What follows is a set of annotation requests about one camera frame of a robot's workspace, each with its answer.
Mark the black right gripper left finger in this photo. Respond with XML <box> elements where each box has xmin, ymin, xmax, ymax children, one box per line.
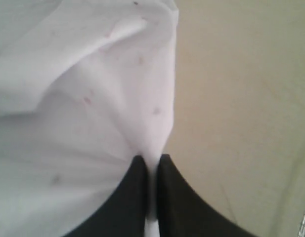
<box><xmin>66</xmin><ymin>156</ymin><xmax>148</xmax><ymax>237</ymax></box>

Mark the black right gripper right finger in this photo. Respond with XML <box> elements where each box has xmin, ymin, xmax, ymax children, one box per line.
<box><xmin>156</xmin><ymin>154</ymin><xmax>253</xmax><ymax>237</ymax></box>

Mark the white t-shirt red print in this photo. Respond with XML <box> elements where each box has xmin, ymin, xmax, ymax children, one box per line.
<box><xmin>0</xmin><ymin>0</ymin><xmax>179</xmax><ymax>237</ymax></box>

